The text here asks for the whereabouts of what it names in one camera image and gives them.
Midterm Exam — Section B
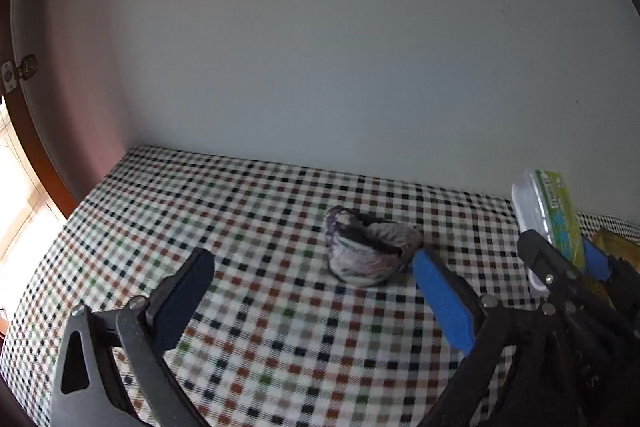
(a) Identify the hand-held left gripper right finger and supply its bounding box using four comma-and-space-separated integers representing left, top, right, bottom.
412, 248, 586, 427

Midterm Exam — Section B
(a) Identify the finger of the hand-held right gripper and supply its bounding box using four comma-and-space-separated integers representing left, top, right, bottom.
517, 229, 640, 358
582, 239, 640, 323

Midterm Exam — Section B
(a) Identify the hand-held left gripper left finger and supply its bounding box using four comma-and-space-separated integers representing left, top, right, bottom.
50, 248, 216, 427

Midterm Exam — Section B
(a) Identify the gold metal tin box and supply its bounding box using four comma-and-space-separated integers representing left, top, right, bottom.
592, 228, 640, 259

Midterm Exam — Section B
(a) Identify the clear plastic box green label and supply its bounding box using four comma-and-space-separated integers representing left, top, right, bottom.
511, 169, 586, 295

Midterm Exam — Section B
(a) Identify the grey cloth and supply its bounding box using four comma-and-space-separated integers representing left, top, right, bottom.
325, 205, 425, 286

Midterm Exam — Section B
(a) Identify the checkered tablecloth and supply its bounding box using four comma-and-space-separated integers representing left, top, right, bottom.
0, 145, 640, 427

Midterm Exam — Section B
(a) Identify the brown wooden door frame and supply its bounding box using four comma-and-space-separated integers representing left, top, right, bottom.
0, 72, 80, 222

